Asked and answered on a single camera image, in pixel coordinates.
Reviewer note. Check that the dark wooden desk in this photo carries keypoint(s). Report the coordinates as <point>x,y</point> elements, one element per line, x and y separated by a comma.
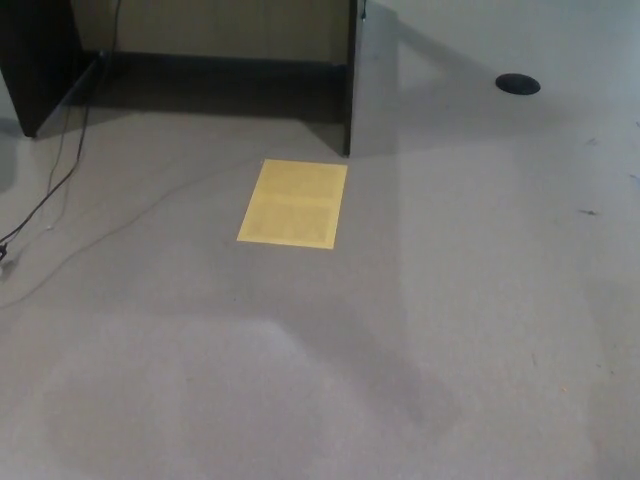
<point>357,85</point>

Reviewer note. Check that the black round floor cover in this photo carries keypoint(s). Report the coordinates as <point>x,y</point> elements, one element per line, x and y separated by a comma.
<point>517,83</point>

